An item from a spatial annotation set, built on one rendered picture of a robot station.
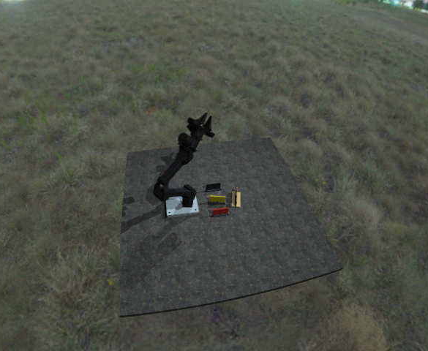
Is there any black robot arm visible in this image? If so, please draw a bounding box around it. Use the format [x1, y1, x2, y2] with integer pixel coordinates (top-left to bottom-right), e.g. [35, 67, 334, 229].
[154, 133, 199, 208]

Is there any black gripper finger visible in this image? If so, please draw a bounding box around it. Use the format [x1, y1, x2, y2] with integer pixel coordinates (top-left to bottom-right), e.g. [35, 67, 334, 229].
[202, 116, 212, 131]
[196, 113, 208, 124]

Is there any yellow flat board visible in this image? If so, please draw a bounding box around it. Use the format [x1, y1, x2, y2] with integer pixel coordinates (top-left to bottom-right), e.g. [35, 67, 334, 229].
[210, 196, 225, 204]

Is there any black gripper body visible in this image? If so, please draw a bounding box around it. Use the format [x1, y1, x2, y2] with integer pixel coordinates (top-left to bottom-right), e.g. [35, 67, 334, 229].
[187, 118, 214, 142]

